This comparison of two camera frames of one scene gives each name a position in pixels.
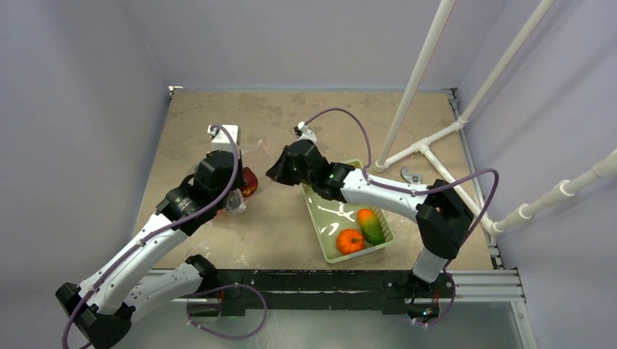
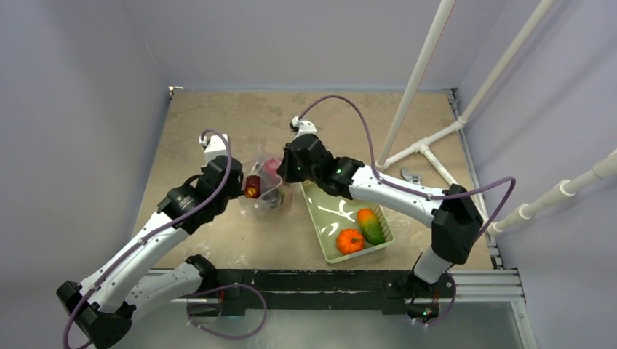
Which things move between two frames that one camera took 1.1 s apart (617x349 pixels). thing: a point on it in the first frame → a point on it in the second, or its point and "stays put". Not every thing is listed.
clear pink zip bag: (257, 158) → (273, 199)
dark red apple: (252, 182) stays put
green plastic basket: (331, 217) stays put
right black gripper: (283, 165) stays put
